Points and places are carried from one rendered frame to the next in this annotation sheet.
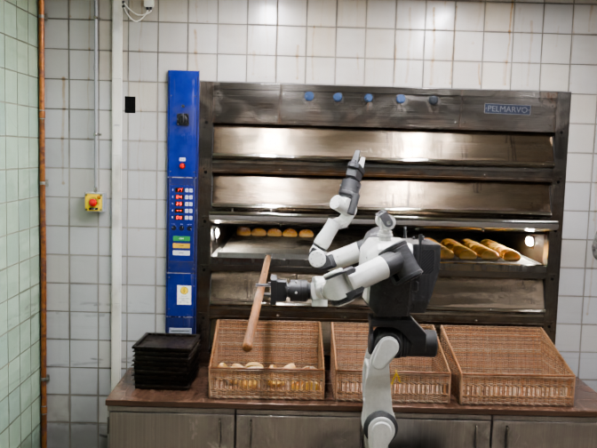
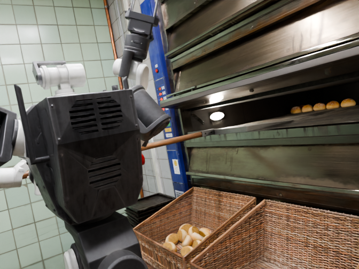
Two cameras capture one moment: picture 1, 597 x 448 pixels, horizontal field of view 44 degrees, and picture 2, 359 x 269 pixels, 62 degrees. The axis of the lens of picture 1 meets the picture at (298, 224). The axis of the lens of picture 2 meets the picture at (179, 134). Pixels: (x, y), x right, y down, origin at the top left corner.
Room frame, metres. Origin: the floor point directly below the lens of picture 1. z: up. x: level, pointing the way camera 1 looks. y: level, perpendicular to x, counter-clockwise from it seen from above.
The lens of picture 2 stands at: (2.85, -1.23, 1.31)
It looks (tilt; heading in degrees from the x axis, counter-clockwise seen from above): 3 degrees down; 60
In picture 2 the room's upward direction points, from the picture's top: 10 degrees counter-clockwise
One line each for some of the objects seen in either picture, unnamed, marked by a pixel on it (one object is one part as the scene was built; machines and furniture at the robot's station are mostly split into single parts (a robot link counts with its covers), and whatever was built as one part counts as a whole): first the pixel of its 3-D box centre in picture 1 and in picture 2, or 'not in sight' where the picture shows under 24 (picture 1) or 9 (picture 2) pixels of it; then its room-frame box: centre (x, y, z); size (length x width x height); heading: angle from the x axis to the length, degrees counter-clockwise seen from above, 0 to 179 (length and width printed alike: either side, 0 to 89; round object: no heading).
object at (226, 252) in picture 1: (269, 251); (236, 126); (4.07, 0.15, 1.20); 0.55 x 0.36 x 0.03; 90
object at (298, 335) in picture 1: (267, 357); (192, 227); (3.63, 0.14, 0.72); 0.56 x 0.49 x 0.28; 92
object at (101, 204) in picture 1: (95, 202); not in sight; (3.84, 1.06, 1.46); 0.10 x 0.07 x 0.10; 91
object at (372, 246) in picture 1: (398, 272); (83, 151); (3.03, -0.42, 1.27); 0.34 x 0.30 x 0.36; 5
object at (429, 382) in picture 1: (386, 360); (283, 264); (3.64, -0.47, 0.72); 0.56 x 0.49 x 0.28; 91
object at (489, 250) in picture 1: (467, 248); not in sight; (4.35, -1.01, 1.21); 0.61 x 0.48 x 0.06; 1
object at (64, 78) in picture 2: (385, 223); (64, 80); (3.03, -0.36, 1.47); 0.10 x 0.07 x 0.09; 5
